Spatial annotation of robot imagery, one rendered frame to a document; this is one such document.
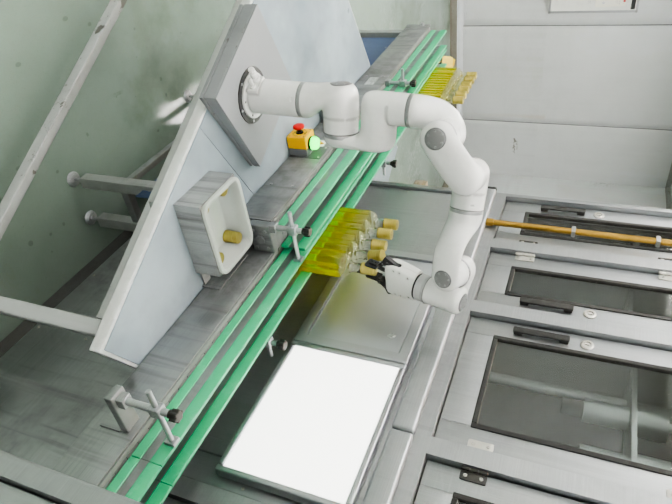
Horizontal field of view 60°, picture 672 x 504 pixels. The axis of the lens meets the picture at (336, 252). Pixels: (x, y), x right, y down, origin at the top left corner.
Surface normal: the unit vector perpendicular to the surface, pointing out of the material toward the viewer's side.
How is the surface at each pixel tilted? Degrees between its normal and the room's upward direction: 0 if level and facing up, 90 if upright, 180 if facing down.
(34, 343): 90
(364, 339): 90
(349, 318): 90
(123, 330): 0
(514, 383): 90
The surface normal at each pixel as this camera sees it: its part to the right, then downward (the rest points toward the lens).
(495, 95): -0.37, 0.59
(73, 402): -0.12, -0.79
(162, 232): 0.92, 0.14
